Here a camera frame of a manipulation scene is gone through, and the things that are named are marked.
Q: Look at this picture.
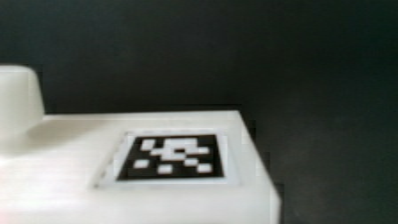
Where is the white front drawer box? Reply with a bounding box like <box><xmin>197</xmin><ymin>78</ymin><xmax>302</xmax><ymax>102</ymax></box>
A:
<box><xmin>0</xmin><ymin>65</ymin><xmax>281</xmax><ymax>224</ymax></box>

